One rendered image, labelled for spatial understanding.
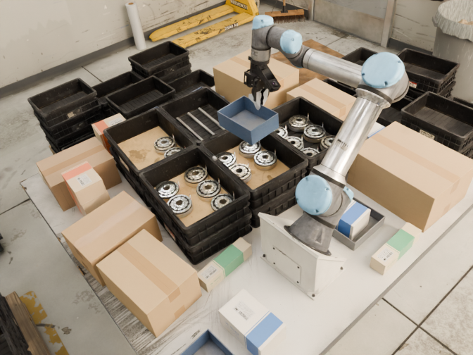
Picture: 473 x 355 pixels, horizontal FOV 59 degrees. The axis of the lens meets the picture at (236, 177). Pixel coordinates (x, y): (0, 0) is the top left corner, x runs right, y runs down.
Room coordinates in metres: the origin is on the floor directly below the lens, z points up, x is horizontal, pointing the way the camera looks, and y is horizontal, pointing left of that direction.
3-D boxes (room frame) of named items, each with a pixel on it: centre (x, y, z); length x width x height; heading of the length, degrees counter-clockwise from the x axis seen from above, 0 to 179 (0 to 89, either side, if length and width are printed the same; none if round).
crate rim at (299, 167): (1.40, -0.08, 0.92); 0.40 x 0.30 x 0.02; 31
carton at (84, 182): (1.36, 0.65, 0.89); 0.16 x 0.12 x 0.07; 34
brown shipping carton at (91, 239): (1.13, 0.52, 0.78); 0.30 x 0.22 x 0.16; 132
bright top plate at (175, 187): (1.30, 0.30, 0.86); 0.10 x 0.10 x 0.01
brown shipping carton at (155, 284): (0.90, 0.36, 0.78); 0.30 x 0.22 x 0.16; 43
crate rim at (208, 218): (1.24, 0.18, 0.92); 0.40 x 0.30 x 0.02; 31
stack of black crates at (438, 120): (1.98, -1.25, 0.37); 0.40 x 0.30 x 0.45; 36
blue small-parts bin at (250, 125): (1.40, -0.07, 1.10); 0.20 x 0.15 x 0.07; 38
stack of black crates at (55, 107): (2.64, 1.16, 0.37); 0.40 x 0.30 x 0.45; 126
